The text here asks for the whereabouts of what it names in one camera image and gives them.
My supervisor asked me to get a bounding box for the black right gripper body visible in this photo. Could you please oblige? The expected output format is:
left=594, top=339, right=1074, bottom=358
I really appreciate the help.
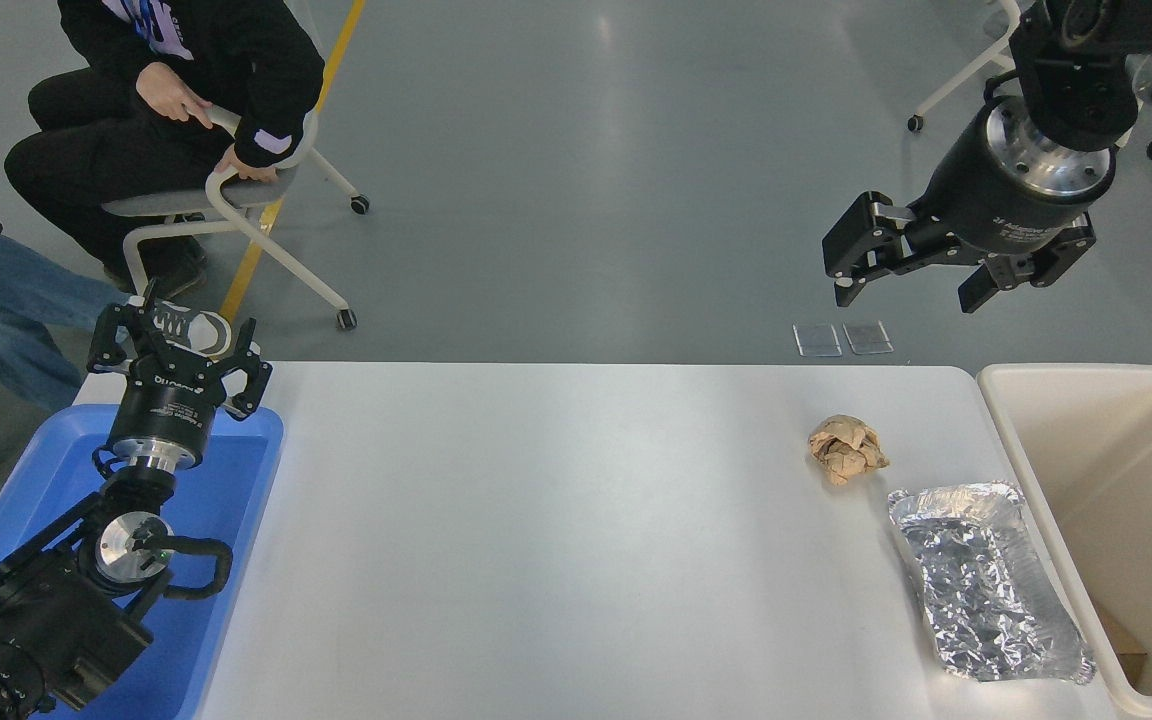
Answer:
left=911, top=100, right=1099, bottom=258

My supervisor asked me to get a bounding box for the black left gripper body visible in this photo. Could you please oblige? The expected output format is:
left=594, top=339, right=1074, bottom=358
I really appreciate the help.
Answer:
left=106, top=355, right=232, bottom=459

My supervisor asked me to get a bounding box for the silver foil plate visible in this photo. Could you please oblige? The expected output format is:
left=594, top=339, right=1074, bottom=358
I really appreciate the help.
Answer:
left=886, top=481, right=1097, bottom=685

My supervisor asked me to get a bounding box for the clear floor plate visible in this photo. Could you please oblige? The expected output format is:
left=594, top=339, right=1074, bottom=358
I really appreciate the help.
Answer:
left=793, top=323, right=843, bottom=358
left=843, top=321, right=894, bottom=356

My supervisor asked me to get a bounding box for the person's left hand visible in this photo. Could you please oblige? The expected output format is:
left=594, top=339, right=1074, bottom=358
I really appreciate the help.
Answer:
left=213, top=145, right=279, bottom=184

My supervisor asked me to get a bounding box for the person's right hand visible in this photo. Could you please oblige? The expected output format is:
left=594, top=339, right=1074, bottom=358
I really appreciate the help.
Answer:
left=136, top=62, right=214, bottom=128

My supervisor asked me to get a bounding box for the person's foot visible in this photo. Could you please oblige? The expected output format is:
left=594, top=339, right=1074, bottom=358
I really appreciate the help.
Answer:
left=128, top=295, right=235, bottom=359

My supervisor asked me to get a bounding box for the blue plastic tray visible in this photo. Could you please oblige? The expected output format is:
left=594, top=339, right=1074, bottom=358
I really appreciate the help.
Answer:
left=0, top=403, right=285, bottom=720

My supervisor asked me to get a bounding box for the white grey wheeled chair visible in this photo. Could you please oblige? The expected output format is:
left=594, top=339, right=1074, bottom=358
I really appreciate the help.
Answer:
left=101, top=105, right=370, bottom=331
left=906, top=0, right=1022, bottom=134

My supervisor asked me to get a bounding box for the crumpled tan paper ball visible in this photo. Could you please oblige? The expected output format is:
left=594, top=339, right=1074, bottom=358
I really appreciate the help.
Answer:
left=807, top=414, right=890, bottom=487

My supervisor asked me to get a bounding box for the large pale bin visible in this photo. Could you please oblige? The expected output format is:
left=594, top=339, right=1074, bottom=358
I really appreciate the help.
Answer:
left=976, top=363, right=1152, bottom=720

